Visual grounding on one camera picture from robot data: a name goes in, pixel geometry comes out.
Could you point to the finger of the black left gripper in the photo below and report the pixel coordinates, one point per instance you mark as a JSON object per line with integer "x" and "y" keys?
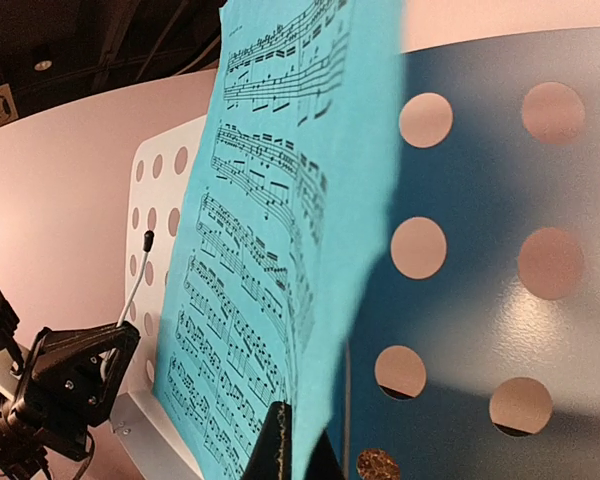
{"x": 78, "y": 372}

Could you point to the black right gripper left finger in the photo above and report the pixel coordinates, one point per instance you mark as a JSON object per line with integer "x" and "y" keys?
{"x": 272, "y": 454}

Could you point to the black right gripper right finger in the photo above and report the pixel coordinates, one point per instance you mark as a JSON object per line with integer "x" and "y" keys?
{"x": 323, "y": 464}

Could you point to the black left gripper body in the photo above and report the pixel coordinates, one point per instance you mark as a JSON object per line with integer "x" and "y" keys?
{"x": 25, "y": 440}

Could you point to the grey perforated music stand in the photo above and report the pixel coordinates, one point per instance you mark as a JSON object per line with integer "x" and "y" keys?
{"x": 475, "y": 349}

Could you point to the blue sheet music page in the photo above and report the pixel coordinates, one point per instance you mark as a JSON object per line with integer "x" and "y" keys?
{"x": 283, "y": 219}

